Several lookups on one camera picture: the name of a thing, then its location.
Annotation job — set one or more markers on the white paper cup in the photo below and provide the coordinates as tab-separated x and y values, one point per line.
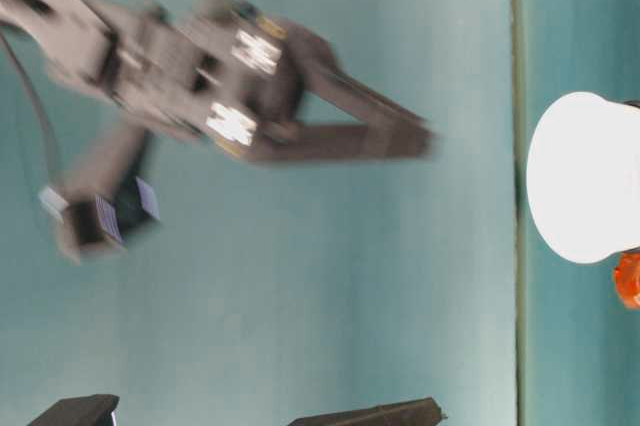
580	176

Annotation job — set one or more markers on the blue-green table cloth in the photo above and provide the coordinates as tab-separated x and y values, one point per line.
565	346

